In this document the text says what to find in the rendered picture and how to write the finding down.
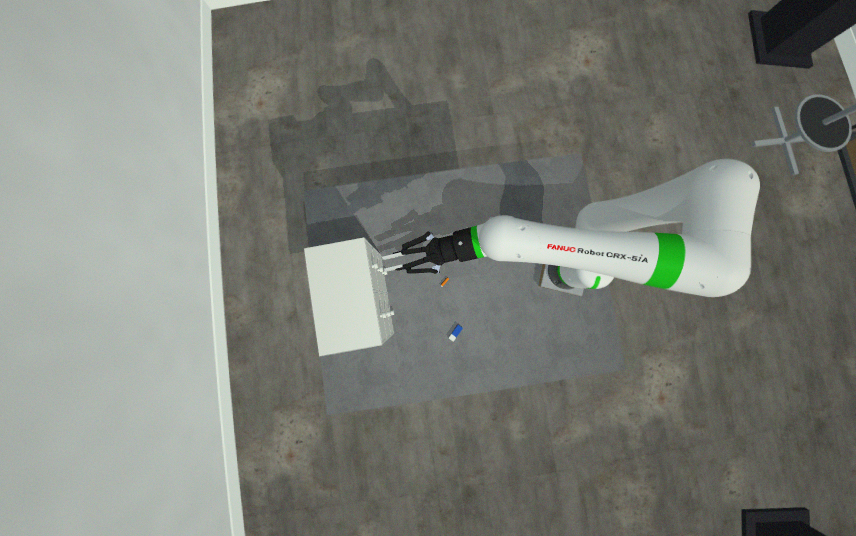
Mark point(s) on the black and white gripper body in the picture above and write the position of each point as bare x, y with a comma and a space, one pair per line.
445, 244

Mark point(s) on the blue and white eraser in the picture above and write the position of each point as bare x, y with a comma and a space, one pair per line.
455, 333

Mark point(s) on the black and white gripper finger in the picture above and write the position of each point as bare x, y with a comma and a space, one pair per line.
408, 266
427, 236

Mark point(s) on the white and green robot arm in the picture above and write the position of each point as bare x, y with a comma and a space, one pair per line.
711, 258

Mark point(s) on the white small chest of drawers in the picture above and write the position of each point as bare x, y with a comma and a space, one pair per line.
342, 297

